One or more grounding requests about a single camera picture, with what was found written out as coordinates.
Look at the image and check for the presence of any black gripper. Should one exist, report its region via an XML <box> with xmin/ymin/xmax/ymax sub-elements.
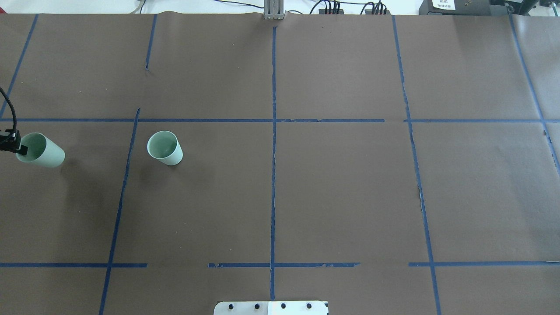
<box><xmin>0</xmin><ymin>129</ymin><xmax>28</xmax><ymax>156</ymax></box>

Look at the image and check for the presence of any light green cup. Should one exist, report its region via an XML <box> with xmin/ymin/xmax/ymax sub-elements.
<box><xmin>16</xmin><ymin>133</ymin><xmax>66</xmax><ymax>168</ymax></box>
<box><xmin>147</xmin><ymin>131</ymin><xmax>183</xmax><ymax>166</ymax></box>

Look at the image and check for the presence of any black power strip left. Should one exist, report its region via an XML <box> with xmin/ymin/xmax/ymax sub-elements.
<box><xmin>317</xmin><ymin>1</ymin><xmax>345</xmax><ymax>15</ymax></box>

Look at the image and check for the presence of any black power strip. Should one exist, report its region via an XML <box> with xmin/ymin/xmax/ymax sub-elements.
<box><xmin>360</xmin><ymin>0</ymin><xmax>390</xmax><ymax>15</ymax></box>
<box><xmin>317</xmin><ymin>1</ymin><xmax>345</xmax><ymax>15</ymax></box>

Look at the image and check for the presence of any black power strip right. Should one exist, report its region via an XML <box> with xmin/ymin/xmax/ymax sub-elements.
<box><xmin>360</xmin><ymin>0</ymin><xmax>390</xmax><ymax>15</ymax></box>

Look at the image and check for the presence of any black device box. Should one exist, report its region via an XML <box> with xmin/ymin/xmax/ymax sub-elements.
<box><xmin>418</xmin><ymin>0</ymin><xmax>522</xmax><ymax>16</ymax></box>

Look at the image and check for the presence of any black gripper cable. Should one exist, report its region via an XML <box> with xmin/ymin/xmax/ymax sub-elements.
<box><xmin>0</xmin><ymin>87</ymin><xmax>19</xmax><ymax>132</ymax></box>

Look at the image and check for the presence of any grey aluminium profile post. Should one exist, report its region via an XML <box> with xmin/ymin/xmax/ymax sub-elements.
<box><xmin>263</xmin><ymin>0</ymin><xmax>286</xmax><ymax>21</ymax></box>

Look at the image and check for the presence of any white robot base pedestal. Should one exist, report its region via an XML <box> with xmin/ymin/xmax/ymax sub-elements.
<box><xmin>213</xmin><ymin>300</ymin><xmax>329</xmax><ymax>315</ymax></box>

